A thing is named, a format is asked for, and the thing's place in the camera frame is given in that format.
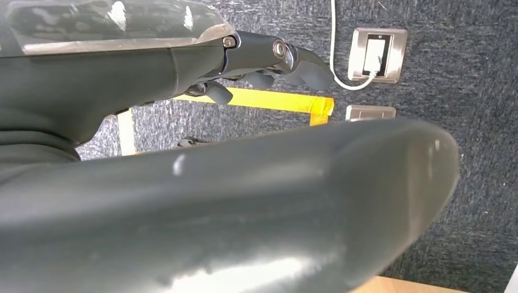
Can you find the closed steel floor outlet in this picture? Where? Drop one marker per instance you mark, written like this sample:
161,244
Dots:
370,112

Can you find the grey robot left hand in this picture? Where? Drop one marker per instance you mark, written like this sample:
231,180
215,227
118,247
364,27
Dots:
202,210

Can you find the steel floor outlet with plug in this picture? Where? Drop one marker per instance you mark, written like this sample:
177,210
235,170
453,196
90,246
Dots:
398,52

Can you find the white desk leg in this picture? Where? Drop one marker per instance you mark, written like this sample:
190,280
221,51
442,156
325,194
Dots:
126,133

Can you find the yellow floor tape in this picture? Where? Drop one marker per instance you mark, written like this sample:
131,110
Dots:
275,100

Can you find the white power plug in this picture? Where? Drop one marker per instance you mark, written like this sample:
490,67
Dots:
374,54

